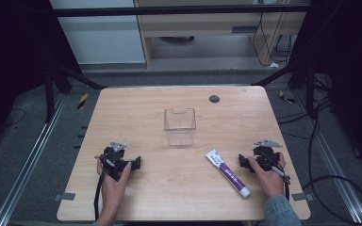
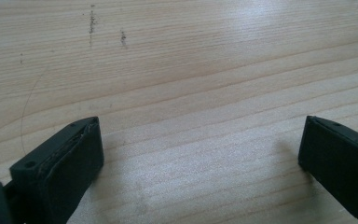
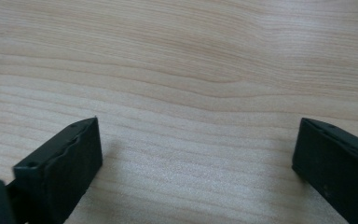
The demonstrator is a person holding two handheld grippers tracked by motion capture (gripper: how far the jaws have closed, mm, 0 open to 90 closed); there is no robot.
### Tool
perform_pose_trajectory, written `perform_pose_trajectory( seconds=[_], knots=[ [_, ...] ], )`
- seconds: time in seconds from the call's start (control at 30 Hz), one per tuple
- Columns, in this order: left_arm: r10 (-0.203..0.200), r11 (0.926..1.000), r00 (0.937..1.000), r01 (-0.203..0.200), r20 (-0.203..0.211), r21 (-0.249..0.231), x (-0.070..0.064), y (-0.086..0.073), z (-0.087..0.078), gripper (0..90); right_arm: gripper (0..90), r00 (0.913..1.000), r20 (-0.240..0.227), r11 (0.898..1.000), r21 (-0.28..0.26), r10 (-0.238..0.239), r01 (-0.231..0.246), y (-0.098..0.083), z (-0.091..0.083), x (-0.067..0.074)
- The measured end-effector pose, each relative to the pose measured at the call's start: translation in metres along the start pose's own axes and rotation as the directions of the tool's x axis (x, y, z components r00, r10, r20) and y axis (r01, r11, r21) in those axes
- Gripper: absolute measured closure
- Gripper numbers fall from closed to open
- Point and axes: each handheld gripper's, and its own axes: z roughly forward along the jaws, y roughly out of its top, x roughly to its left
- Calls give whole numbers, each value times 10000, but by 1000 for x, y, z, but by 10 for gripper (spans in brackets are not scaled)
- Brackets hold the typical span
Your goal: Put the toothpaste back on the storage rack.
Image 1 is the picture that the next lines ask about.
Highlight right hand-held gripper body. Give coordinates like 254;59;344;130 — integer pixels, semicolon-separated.
250;139;283;173

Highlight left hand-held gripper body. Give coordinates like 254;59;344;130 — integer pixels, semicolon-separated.
94;140;132;183

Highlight white purple toothpaste tube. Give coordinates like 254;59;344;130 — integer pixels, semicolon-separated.
205;148;252;199

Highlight clear plastic container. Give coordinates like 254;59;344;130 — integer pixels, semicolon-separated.
163;107;197;147

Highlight person's right hand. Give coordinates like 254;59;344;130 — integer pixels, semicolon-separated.
248;153;287;200

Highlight person's left hand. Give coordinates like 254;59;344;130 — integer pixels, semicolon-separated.
96;158;133;197

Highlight grey tape piece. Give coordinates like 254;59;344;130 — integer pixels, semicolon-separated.
291;192;315;202
54;192;76;202

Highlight yellow black striped tape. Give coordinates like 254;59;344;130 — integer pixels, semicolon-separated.
278;89;297;105
76;92;90;110

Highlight black metal stand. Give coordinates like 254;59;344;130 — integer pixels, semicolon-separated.
250;60;317;120
42;61;108;124

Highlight white cabinet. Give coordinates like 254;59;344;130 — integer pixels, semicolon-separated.
48;0;147;66

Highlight light wooden desk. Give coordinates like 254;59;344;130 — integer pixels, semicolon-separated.
133;0;311;69

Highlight black horizontal metal bar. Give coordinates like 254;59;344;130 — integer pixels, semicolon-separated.
51;4;313;19

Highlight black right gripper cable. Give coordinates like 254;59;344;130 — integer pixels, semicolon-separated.
271;165;292;202

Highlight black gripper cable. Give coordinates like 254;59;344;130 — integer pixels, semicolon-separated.
271;165;292;202
93;170;107;221

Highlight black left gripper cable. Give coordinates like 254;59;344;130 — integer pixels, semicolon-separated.
93;170;107;221

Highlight thick black floor cable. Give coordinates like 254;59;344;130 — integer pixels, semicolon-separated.
276;73;362;226

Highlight aluminium floor rail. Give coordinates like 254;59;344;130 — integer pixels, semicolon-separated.
0;93;68;226
291;90;362;224

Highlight thin black floor cable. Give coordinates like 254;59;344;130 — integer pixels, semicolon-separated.
0;107;27;129

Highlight black hanging desk cables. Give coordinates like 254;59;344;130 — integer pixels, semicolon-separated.
252;11;293;68

